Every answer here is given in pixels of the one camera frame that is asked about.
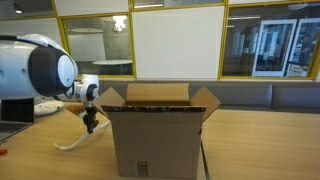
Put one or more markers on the large white wall board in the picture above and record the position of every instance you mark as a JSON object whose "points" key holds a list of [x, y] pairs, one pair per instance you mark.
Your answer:
{"points": [[178, 43]]}

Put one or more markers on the small orange object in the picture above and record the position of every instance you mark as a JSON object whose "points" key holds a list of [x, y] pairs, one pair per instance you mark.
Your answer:
{"points": [[2, 152]]}

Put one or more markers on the bright pendant lamp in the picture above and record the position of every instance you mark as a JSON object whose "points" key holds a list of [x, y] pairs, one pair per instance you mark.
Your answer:
{"points": [[120, 22]]}

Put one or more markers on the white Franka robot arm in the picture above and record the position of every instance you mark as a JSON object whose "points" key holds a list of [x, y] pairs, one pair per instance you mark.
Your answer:
{"points": [[33, 71]]}

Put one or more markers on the white framed glass door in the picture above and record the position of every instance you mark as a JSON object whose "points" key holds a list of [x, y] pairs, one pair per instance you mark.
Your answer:
{"points": [[305, 43], [273, 43]]}

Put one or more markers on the grey laptop with dark screen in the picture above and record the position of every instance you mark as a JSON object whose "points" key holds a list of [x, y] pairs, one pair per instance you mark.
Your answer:
{"points": [[16, 115]]}

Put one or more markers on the white rounded bag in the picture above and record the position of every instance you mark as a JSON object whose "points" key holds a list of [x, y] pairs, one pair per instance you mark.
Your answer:
{"points": [[48, 107]]}

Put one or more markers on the grey upholstered bench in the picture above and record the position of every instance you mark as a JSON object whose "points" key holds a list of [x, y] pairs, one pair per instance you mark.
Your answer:
{"points": [[240, 93]]}

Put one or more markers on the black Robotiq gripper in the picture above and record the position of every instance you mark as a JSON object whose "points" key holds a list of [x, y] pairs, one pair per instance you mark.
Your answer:
{"points": [[89, 118]]}

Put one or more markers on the round white background table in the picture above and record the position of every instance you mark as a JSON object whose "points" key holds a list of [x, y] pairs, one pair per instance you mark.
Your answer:
{"points": [[111, 62]]}

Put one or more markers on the open brown cardboard box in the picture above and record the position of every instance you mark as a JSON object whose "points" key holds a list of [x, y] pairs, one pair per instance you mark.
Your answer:
{"points": [[156, 143]]}

